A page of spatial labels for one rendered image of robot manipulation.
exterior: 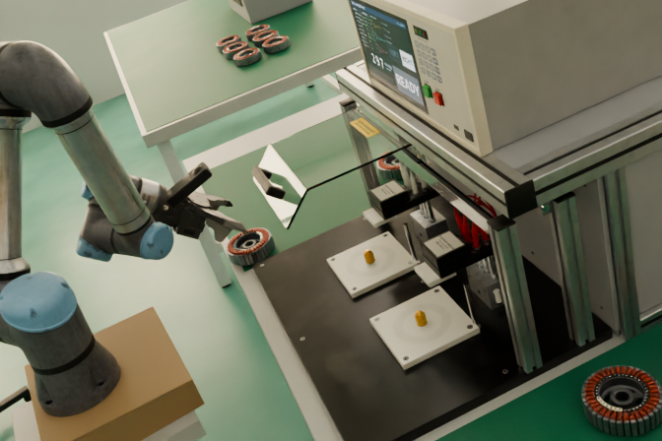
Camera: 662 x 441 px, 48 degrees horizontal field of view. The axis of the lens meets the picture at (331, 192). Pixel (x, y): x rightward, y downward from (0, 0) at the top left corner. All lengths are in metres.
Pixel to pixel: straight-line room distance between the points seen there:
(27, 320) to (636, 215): 0.99
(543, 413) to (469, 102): 0.49
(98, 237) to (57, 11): 4.31
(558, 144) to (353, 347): 0.53
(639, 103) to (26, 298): 1.04
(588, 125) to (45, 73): 0.88
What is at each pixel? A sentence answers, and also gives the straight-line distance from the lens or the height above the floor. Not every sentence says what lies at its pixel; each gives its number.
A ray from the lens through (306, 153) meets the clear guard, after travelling 1.42.
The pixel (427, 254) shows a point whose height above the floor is 0.91.
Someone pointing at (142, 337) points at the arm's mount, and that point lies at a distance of 1.55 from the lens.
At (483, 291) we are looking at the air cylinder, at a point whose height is 0.80.
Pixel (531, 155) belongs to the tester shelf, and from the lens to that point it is 1.12.
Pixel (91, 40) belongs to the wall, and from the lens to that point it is 5.86.
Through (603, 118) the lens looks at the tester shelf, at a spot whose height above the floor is 1.11.
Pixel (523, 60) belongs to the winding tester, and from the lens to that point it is 1.13.
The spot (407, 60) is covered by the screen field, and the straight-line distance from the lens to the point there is 1.27.
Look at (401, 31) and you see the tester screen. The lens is 1.24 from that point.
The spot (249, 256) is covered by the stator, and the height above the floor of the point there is 0.78.
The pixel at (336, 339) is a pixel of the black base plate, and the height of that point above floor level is 0.77.
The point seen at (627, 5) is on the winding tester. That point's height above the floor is 1.25.
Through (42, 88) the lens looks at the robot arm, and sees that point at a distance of 1.35.
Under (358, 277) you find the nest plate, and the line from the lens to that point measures 1.53.
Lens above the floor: 1.67
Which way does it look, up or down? 29 degrees down
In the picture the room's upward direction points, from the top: 18 degrees counter-clockwise
